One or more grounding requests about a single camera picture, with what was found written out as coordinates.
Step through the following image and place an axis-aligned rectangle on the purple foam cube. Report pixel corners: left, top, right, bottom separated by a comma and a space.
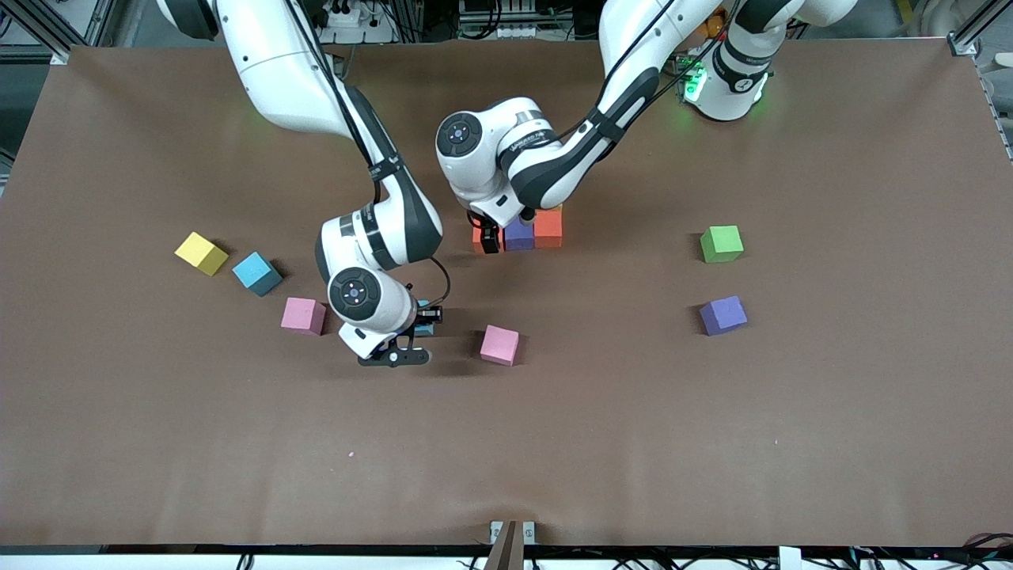
699, 295, 749, 337
503, 215, 537, 252

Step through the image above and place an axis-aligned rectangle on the orange foam cube notched corner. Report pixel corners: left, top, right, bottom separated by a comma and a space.
533, 206, 564, 249

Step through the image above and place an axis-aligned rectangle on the pink foam cube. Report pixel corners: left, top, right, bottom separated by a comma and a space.
480, 324, 521, 367
280, 297, 327, 336

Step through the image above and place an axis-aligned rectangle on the brown table cover sheet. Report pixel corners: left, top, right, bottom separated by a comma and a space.
0, 38, 1013, 549

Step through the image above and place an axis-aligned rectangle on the yellow foam cube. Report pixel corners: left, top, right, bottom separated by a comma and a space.
174, 231, 230, 277

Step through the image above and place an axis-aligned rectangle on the white rack device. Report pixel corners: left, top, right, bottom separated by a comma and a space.
455, 0, 555, 40

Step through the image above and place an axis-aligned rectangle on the white power strip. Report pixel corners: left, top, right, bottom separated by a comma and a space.
321, 0, 394, 45

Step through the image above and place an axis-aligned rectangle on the green foam cube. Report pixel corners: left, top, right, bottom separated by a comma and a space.
699, 225, 746, 264

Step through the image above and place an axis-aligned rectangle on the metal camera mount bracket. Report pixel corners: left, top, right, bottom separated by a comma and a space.
489, 520, 537, 570

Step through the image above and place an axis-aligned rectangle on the white table frame rail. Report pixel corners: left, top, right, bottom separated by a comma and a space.
0, 546, 1013, 570

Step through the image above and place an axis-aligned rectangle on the aluminium frame profile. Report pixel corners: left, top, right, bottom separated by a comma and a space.
0, 0, 120, 66
946, 0, 1013, 58

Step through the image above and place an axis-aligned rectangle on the metal table side rail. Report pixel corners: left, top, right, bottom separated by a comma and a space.
980, 63, 1013, 163

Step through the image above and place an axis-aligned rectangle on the black cable bundle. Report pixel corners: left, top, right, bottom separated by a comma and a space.
831, 533, 1013, 570

